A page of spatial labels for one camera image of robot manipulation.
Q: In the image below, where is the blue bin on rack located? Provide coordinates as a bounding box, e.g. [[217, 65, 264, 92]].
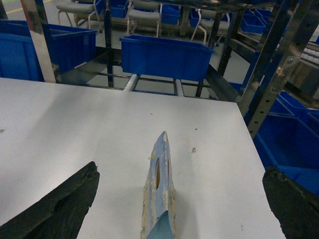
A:
[[120, 35, 214, 82]]

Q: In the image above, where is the flower gift bag with figures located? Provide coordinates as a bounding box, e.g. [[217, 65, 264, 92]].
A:
[[140, 131, 176, 239]]

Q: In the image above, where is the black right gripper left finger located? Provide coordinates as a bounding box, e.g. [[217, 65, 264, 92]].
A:
[[0, 161, 100, 239]]

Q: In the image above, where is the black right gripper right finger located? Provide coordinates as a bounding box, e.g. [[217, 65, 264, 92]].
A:
[[262, 167, 319, 239]]

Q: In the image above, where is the steel rack post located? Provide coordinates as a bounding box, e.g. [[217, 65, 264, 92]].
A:
[[21, 0, 56, 83]]

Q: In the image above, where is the blue bin behind table left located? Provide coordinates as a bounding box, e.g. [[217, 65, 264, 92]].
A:
[[0, 19, 98, 82]]

